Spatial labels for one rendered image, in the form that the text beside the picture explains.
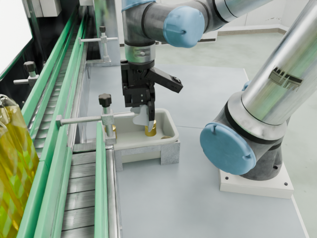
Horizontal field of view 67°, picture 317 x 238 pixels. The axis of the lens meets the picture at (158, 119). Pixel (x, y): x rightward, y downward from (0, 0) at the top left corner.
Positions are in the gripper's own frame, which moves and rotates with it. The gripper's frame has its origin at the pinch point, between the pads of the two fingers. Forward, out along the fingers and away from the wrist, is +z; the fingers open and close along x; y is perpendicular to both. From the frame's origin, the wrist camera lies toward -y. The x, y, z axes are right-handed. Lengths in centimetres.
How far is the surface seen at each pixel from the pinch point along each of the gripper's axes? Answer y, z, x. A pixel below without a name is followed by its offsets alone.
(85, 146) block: 17.6, -4.4, 12.1
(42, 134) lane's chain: 28.7, -3.9, 4.6
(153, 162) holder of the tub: 0.7, 7.7, 8.5
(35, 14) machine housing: 41, -19, -71
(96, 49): 17, 10, -106
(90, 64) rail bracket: 18, -1, -50
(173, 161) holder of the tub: -5.3, 8.1, 8.8
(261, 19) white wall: -294, 58, -391
